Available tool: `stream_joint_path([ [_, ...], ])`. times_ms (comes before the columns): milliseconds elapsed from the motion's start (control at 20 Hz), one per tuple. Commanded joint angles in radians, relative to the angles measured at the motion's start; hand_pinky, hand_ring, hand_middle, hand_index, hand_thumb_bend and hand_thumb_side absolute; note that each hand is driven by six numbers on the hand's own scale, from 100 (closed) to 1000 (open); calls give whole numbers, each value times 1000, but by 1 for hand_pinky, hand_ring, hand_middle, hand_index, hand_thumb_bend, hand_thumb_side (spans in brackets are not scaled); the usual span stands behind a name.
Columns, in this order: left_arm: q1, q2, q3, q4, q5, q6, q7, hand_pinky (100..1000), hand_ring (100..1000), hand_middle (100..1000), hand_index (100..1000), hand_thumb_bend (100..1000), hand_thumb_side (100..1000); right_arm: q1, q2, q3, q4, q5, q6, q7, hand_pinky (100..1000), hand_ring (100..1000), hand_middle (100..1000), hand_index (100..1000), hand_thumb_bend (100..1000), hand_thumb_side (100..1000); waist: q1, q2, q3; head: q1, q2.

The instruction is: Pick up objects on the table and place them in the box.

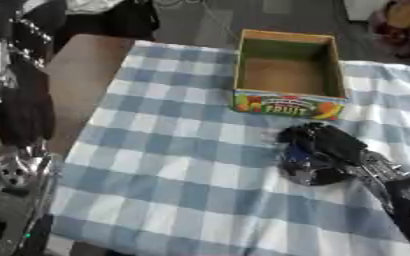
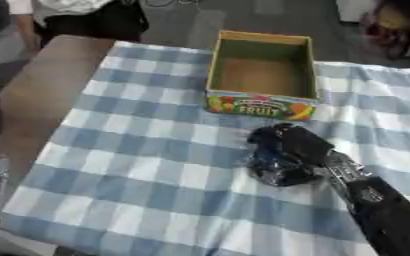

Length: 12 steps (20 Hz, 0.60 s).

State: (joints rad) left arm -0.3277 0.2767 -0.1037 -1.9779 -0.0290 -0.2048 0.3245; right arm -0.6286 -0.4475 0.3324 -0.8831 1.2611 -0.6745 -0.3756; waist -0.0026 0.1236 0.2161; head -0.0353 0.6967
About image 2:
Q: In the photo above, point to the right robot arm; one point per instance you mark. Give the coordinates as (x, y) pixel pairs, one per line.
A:
(377, 203)

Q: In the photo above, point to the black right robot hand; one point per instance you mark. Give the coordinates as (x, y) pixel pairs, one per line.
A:
(293, 150)

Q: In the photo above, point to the dark red bag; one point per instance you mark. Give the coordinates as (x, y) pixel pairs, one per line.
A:
(396, 25)

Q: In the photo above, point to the open cardboard box green inside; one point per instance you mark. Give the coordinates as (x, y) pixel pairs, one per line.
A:
(264, 78)

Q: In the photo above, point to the person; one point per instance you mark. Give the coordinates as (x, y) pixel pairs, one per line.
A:
(68, 18)

